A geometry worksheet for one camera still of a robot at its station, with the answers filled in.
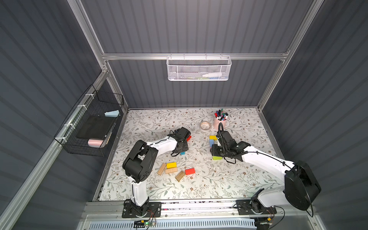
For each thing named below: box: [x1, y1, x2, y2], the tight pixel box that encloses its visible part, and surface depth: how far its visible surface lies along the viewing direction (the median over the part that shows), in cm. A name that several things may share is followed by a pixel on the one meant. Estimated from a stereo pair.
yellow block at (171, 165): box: [166, 161, 177, 169], surface depth 91 cm
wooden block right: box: [174, 170, 186, 183], surface depth 86 cm
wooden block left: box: [157, 162, 167, 176], surface depth 88 cm
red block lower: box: [184, 168, 196, 176], surface depth 89 cm
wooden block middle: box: [164, 167, 178, 174], surface depth 88 cm
